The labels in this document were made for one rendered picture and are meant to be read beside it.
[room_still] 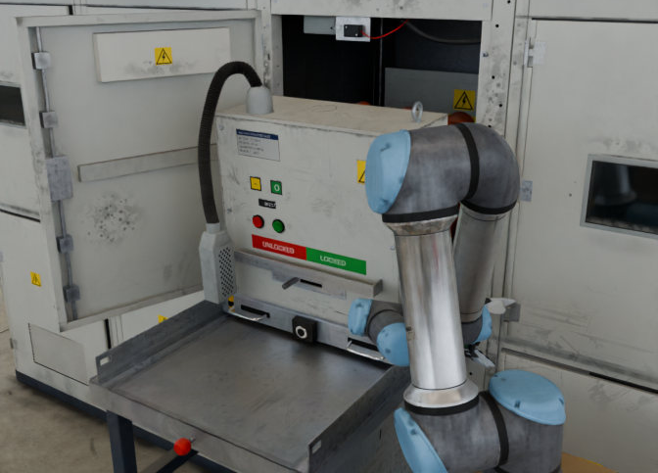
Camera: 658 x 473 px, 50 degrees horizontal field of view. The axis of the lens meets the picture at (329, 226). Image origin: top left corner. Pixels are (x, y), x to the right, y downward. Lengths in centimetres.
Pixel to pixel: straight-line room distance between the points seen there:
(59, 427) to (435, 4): 217
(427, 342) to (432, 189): 23
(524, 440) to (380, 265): 55
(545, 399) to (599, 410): 64
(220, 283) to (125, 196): 34
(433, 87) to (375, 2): 69
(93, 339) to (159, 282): 92
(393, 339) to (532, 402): 28
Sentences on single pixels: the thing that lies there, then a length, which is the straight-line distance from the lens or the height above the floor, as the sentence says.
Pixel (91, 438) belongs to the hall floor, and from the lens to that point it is 296.
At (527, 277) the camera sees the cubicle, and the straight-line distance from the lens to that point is 170.
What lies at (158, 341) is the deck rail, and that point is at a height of 85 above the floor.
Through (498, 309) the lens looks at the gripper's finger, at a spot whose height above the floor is 101.
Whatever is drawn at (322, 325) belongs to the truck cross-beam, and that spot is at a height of 88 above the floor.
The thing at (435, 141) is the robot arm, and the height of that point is 143.
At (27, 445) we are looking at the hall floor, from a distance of 300.
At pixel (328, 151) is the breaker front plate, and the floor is 131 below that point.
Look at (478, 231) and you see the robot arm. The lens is 116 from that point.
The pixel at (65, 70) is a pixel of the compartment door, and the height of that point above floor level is 146.
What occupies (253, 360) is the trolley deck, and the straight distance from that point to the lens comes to 167.
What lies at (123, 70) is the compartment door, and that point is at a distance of 176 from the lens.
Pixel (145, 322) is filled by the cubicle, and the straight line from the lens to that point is 256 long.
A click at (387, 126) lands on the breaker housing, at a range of 149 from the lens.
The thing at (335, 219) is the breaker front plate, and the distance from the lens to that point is 155.
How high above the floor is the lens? 165
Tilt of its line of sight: 19 degrees down
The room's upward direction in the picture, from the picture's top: straight up
